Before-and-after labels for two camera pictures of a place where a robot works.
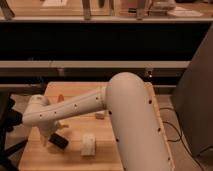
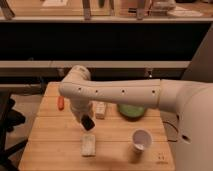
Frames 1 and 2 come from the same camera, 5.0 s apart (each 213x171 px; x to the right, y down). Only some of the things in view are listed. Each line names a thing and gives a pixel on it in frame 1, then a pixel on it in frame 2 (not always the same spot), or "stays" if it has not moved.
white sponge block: x=88 y=146 stays
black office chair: x=9 y=119 stays
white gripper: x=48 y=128 to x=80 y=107
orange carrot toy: x=60 y=98 stays
